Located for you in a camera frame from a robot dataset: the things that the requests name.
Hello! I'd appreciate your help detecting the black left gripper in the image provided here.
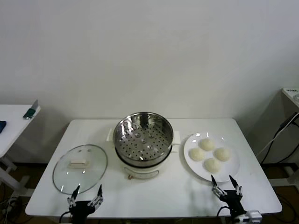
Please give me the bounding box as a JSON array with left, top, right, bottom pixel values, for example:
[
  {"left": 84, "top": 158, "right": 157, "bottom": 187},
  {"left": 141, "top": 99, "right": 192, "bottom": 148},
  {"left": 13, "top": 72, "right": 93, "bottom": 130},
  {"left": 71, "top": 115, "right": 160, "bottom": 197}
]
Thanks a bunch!
[{"left": 67, "top": 183, "right": 104, "bottom": 224}]

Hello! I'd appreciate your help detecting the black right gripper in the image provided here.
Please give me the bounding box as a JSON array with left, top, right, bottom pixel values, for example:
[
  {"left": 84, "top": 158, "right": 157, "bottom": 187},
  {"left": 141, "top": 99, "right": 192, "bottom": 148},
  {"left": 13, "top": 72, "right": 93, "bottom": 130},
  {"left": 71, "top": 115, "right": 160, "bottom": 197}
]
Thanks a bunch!
[{"left": 211, "top": 175, "right": 248, "bottom": 218}]

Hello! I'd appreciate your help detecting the white steamed baozi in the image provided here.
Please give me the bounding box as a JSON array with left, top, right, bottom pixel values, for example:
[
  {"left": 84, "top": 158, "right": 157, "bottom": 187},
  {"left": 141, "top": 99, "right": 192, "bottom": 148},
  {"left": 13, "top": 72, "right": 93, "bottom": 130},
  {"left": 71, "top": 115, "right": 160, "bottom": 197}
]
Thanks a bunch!
[
  {"left": 198, "top": 138, "right": 216, "bottom": 152},
  {"left": 188, "top": 147, "right": 207, "bottom": 162},
  {"left": 213, "top": 147, "right": 232, "bottom": 162},
  {"left": 203, "top": 158, "right": 222, "bottom": 174}
]

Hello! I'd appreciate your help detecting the glass lid with cream handle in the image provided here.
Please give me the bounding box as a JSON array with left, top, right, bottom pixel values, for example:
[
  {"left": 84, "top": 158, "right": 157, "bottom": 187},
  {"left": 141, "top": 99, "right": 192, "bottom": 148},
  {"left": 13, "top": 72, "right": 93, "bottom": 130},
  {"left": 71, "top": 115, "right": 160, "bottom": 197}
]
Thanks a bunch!
[{"left": 52, "top": 144, "right": 109, "bottom": 196}]

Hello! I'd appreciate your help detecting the stainless steel steamer basket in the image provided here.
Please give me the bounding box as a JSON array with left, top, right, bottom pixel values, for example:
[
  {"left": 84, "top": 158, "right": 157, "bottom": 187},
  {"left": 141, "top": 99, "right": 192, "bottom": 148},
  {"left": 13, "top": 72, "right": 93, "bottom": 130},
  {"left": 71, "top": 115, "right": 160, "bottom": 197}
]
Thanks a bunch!
[{"left": 106, "top": 112, "right": 182, "bottom": 164}]

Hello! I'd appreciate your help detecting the white round plate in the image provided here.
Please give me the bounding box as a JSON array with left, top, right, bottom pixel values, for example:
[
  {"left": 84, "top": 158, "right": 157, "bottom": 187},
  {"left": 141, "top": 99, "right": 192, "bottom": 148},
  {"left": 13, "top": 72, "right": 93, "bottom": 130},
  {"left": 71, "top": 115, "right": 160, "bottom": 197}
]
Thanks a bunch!
[{"left": 183, "top": 132, "right": 241, "bottom": 183}]

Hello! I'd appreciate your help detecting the white electric cooker base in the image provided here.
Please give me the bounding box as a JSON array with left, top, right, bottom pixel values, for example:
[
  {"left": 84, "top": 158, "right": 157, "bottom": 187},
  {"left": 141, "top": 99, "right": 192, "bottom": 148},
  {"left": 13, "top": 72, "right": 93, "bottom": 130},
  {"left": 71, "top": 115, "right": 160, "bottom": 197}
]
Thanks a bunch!
[{"left": 114, "top": 140, "right": 181, "bottom": 181}]

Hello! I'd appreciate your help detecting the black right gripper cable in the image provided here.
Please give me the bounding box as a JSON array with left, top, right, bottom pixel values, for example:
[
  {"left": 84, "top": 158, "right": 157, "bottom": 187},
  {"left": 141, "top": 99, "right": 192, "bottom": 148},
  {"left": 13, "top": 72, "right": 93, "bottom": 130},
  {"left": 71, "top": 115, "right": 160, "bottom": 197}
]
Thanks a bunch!
[{"left": 216, "top": 205, "right": 232, "bottom": 220}]

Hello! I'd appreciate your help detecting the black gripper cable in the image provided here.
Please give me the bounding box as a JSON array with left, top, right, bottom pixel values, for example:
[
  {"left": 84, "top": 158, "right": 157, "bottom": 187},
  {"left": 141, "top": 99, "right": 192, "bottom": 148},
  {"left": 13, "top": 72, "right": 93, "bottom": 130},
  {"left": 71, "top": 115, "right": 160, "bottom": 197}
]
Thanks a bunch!
[
  {"left": 59, "top": 210, "right": 71, "bottom": 224},
  {"left": 216, "top": 205, "right": 232, "bottom": 220}
]

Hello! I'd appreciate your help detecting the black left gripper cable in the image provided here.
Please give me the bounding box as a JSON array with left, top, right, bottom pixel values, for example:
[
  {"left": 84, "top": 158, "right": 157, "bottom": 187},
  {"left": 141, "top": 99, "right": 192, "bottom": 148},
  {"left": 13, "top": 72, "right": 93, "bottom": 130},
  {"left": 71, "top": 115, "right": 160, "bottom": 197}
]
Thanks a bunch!
[{"left": 59, "top": 210, "right": 71, "bottom": 224}]

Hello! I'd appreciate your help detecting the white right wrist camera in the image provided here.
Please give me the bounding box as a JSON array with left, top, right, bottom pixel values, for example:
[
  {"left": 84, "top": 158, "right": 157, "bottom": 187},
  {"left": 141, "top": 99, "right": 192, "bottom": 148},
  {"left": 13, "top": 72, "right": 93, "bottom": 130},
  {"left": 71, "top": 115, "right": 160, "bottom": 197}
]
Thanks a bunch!
[{"left": 233, "top": 210, "right": 263, "bottom": 224}]

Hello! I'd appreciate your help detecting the white hanging cable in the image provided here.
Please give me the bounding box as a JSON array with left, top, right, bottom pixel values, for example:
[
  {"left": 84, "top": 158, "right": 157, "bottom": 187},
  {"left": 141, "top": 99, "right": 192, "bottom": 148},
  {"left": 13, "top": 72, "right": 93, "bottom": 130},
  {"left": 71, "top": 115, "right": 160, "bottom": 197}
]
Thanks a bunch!
[{"left": 256, "top": 116, "right": 294, "bottom": 160}]

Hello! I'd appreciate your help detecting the black hanging cable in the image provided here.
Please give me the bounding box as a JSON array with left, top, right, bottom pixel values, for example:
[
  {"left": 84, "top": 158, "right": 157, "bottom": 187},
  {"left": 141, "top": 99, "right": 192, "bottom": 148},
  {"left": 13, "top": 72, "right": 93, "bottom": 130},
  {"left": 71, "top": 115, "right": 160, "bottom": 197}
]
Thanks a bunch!
[{"left": 260, "top": 126, "right": 285, "bottom": 164}]

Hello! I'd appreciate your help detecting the white floor cable bundle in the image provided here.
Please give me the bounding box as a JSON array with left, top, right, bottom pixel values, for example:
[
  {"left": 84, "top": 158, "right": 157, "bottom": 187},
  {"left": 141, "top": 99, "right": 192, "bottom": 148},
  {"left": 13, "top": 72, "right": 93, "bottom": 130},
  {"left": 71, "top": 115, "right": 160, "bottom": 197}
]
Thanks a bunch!
[{"left": 0, "top": 196, "right": 21, "bottom": 219}]

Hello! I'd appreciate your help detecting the green handled scraper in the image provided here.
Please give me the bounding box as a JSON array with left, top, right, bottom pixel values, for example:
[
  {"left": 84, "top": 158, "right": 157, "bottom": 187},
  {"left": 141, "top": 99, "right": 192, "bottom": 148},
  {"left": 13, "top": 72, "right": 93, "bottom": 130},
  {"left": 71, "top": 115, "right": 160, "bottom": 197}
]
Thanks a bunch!
[{"left": 22, "top": 99, "right": 39, "bottom": 120}]

